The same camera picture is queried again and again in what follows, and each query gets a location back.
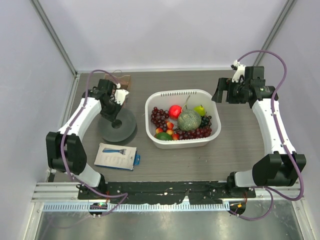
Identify aluminium frame rail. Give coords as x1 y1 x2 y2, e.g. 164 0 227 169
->
31 181 300 202

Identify blue razor package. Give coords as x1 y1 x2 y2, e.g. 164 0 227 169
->
94 143 141 171

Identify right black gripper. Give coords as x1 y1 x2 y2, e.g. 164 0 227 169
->
212 77 250 104

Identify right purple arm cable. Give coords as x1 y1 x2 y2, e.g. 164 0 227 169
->
228 50 305 221

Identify grey cable spool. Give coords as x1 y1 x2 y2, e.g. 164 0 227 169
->
98 108 138 145

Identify red apple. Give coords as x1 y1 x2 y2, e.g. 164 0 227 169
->
168 105 182 120

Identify small peach fruits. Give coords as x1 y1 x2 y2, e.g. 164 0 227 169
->
154 121 180 141

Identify white plastic basket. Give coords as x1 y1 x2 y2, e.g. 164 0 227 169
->
144 89 222 150

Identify green netted melon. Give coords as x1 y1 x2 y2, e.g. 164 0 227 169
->
177 109 202 131

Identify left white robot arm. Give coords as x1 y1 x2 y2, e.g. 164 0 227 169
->
45 79 129 200

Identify green avocado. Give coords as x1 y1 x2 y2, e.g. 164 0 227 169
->
155 132 173 141

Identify green pear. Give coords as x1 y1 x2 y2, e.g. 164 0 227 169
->
193 105 206 117

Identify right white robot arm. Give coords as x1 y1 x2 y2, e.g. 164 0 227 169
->
212 61 307 198

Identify red grape bunch left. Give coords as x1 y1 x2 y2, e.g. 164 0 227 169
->
150 106 169 129

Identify clear cable box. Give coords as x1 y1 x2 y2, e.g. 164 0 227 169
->
104 69 132 92

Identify dark grape bunch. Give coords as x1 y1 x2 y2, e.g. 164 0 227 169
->
199 115 212 129

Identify white slotted cable duct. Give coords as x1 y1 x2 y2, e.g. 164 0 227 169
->
42 201 230 212

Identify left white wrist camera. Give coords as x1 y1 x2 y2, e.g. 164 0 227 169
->
114 83 129 106

